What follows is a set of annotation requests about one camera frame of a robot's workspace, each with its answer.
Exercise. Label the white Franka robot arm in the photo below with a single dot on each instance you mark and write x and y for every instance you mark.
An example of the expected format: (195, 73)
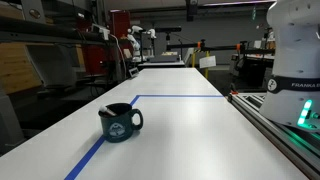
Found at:
(293, 50)

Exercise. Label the white background table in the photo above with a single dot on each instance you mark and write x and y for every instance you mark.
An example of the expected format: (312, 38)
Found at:
(160, 64)

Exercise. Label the small grey box device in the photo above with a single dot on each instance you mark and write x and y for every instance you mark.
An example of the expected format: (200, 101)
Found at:
(133, 72)

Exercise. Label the small white background robot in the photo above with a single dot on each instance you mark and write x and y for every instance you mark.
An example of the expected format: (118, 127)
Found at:
(135, 41)

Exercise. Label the white paper sign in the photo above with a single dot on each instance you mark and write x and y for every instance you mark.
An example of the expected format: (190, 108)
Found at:
(207, 62)

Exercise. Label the dark green logo mug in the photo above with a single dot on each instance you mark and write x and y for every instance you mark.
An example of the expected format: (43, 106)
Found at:
(116, 130)

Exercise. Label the red cabinet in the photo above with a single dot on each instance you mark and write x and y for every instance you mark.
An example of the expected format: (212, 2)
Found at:
(120, 23)

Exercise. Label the white power box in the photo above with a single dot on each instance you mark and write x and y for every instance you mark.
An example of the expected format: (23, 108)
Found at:
(101, 31)

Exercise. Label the blue tape line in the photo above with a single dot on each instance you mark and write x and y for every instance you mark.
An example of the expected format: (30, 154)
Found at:
(85, 158)

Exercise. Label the black metal shelf beam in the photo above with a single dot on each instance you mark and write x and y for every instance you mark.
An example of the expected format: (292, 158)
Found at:
(40, 31)

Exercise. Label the yellow post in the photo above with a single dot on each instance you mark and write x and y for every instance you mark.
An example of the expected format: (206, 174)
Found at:
(193, 60)
(206, 71)

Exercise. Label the black stereo camera bar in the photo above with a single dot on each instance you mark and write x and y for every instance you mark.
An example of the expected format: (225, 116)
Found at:
(168, 29)

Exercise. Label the aluminium rail base frame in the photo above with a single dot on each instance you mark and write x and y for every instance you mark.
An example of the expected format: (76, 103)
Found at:
(266, 130)

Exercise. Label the wooden wall panel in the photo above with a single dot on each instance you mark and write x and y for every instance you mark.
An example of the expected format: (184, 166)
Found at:
(13, 66)

